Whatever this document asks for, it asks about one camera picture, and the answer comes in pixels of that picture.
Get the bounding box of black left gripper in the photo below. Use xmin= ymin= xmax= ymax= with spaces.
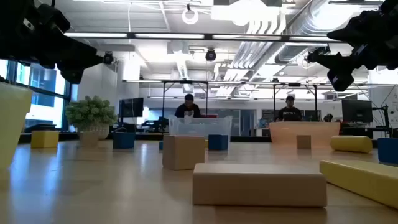
xmin=17 ymin=29 xmax=104 ymax=85

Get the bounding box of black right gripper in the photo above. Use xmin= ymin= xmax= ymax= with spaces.
xmin=312 ymin=34 xmax=386 ymax=92

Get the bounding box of yellow cylinder block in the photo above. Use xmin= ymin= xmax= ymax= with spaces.
xmin=330 ymin=135 xmax=373 ymax=154

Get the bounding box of yellow cube block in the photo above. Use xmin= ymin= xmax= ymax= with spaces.
xmin=30 ymin=130 xmax=60 ymax=149

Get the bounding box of blue cube block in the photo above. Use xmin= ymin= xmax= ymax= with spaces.
xmin=208 ymin=134 xmax=229 ymax=151
xmin=112 ymin=132 xmax=136 ymax=150

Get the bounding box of long blue block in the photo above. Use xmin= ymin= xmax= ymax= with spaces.
xmin=377 ymin=138 xmax=398 ymax=165

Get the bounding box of large natural wood cube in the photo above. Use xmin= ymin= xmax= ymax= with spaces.
xmin=162 ymin=134 xmax=206 ymax=171

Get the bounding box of long natural wood block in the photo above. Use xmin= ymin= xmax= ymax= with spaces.
xmin=192 ymin=163 xmax=328 ymax=208

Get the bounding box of white LED light bar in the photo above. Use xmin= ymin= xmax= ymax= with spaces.
xmin=63 ymin=32 xmax=128 ymax=39
xmin=213 ymin=34 xmax=282 ymax=40
xmin=289 ymin=35 xmax=335 ymax=42
xmin=135 ymin=33 xmax=205 ymax=39

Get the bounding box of black computer monitor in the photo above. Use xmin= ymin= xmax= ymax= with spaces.
xmin=119 ymin=97 xmax=145 ymax=125
xmin=341 ymin=99 xmax=373 ymax=123

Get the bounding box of artificial green potted plant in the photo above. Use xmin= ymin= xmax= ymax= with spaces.
xmin=65 ymin=95 xmax=118 ymax=141

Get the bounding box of orange plastic bin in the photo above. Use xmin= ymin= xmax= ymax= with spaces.
xmin=269 ymin=121 xmax=341 ymax=149

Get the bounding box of person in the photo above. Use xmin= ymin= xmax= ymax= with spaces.
xmin=277 ymin=95 xmax=302 ymax=122
xmin=174 ymin=93 xmax=201 ymax=118

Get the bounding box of small natural wood cube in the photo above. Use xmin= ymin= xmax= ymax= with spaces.
xmin=296 ymin=134 xmax=312 ymax=150

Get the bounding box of yellow plastic bin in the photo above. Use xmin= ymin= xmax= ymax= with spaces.
xmin=0 ymin=82 xmax=34 ymax=170

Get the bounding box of long yellow block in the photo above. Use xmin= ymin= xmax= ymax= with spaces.
xmin=319 ymin=159 xmax=398 ymax=209

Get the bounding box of clear plastic bin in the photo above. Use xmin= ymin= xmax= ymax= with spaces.
xmin=169 ymin=115 xmax=233 ymax=141

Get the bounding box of black camera on mount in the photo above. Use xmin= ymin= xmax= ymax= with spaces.
xmin=306 ymin=45 xmax=331 ymax=63

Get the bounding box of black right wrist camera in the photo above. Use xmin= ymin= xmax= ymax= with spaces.
xmin=326 ymin=9 xmax=379 ymax=47

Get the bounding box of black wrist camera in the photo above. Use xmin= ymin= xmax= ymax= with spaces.
xmin=326 ymin=9 xmax=379 ymax=47
xmin=37 ymin=2 xmax=72 ymax=34

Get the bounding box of black background rig frame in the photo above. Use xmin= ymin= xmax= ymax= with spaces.
xmin=272 ymin=82 xmax=318 ymax=123
xmin=161 ymin=80 xmax=209 ymax=134

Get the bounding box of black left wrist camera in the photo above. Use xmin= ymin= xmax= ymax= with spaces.
xmin=37 ymin=2 xmax=72 ymax=34

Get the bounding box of black aluminium table frame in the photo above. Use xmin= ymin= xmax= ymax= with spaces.
xmin=18 ymin=132 xmax=398 ymax=149

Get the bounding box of white ring light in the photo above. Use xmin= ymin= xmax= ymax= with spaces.
xmin=182 ymin=7 xmax=200 ymax=26

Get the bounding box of black overhead frame beam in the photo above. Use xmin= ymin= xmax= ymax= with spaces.
xmin=63 ymin=32 xmax=346 ymax=44

